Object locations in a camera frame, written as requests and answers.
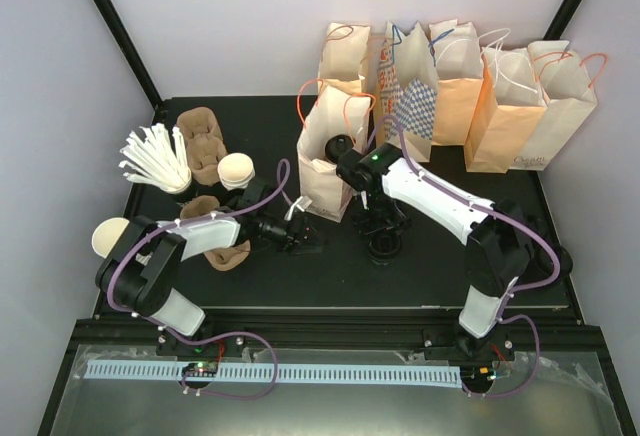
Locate single black paper cup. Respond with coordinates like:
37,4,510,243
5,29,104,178
368,248,400,266

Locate Cream Bear paper bag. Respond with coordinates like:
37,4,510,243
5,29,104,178
296,79,375,222

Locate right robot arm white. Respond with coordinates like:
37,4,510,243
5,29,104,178
336,143,534,359

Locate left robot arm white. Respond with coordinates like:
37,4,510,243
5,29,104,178
95,178,325,355

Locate blue checkered paper bag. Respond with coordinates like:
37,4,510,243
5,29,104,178
374,22,439,163

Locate back pulp cup carrier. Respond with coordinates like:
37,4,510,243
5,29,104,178
176,107,227,186

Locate white wrapped straws bundle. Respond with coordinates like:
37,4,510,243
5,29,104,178
119,123,192,195

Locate plain beige paper bag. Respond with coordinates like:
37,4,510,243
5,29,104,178
317,22,371,95

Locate orange bag behind right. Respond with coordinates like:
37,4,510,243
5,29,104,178
464,37,547,173

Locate right Cream Bear bag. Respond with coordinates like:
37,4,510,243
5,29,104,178
511,40,608,171

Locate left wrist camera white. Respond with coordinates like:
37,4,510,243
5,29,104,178
284,196,312,222

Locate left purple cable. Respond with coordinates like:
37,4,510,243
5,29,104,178
105,158,292,400

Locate purple cable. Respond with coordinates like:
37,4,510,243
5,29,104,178
105,158,292,400
372,113,561,400

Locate orange bag white handles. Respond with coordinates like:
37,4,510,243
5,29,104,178
429,19,484,146

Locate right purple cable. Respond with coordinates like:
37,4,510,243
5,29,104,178
372,113,561,400

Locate pale blue cable duct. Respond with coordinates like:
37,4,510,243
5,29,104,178
83,360,462,389

